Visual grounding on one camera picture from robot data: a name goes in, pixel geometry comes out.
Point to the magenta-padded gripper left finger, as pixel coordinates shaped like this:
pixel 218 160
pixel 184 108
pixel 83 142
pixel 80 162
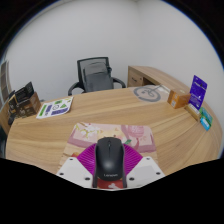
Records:
pixel 77 168

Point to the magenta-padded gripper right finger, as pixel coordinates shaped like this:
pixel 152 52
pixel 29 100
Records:
pixel 143 168

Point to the black computer mouse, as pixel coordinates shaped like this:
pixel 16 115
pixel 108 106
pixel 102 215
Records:
pixel 110 159

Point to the pink and red printed mouse pad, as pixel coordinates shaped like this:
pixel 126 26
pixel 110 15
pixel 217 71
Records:
pixel 106 131

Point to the white sheet with green purple print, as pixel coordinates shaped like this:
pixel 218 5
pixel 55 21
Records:
pixel 55 107

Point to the white sheet with grey circle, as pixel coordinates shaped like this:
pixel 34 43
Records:
pixel 148 93

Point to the small orange box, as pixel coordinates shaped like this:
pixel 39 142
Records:
pixel 179 99

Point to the wide brown carton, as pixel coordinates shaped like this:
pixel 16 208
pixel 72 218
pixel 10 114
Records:
pixel 30 106

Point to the teal small box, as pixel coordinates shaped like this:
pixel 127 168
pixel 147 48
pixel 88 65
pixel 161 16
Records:
pixel 206 119

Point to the black carton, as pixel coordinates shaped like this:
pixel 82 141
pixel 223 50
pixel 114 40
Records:
pixel 24 92

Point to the grey backpack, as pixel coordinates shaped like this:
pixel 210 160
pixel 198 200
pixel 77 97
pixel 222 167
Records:
pixel 97 77

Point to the wooden side desk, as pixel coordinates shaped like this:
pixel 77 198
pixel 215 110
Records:
pixel 146 75

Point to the purple sign card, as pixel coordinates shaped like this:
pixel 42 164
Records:
pixel 198 91

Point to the black mesh office chair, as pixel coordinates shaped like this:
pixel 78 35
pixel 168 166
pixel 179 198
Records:
pixel 80 73

